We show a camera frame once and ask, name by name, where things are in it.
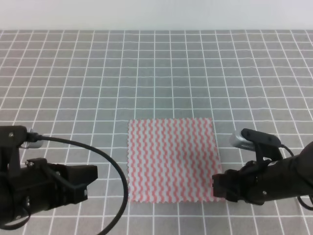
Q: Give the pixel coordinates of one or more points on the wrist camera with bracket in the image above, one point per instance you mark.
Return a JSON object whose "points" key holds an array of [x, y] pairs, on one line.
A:
{"points": [[264, 145], [12, 139]]}

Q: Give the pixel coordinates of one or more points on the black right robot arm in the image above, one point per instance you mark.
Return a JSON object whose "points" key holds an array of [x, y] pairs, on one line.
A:
{"points": [[259, 183]]}

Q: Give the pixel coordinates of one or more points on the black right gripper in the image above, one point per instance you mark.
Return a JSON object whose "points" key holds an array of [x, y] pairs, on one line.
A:
{"points": [[241, 185]]}

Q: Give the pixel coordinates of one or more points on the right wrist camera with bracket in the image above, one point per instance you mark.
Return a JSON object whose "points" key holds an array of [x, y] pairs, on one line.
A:
{"points": [[264, 145]]}

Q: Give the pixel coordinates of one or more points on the pink white wavy striped towel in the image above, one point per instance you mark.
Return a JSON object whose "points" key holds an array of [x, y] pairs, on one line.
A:
{"points": [[172, 160]]}

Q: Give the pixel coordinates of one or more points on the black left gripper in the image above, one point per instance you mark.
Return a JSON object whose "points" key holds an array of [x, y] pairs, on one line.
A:
{"points": [[41, 186]]}

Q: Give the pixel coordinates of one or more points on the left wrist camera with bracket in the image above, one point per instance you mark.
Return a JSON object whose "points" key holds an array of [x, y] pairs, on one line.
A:
{"points": [[12, 139]]}

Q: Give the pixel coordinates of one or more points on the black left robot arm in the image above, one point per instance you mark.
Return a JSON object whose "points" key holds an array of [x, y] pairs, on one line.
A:
{"points": [[5, 215]]}

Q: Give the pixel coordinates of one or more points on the grey grid tablecloth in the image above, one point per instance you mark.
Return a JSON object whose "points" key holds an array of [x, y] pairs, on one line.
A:
{"points": [[86, 86]]}

